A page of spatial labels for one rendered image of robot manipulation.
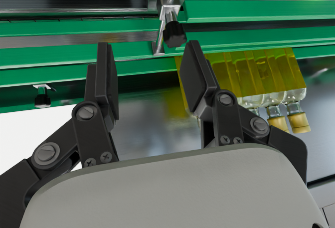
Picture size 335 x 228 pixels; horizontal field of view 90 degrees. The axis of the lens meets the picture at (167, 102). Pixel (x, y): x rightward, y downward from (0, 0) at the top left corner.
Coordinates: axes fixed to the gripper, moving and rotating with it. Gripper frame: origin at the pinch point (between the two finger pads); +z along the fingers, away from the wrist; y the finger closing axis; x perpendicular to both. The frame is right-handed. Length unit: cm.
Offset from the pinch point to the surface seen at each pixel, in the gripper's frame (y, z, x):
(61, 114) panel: -19.4, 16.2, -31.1
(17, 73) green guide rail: -23.7, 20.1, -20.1
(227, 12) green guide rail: 13.4, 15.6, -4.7
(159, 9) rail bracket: 2.8, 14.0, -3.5
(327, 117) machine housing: 65, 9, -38
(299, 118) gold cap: 34.6, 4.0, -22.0
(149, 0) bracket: 2.8, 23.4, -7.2
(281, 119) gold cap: 29.7, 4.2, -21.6
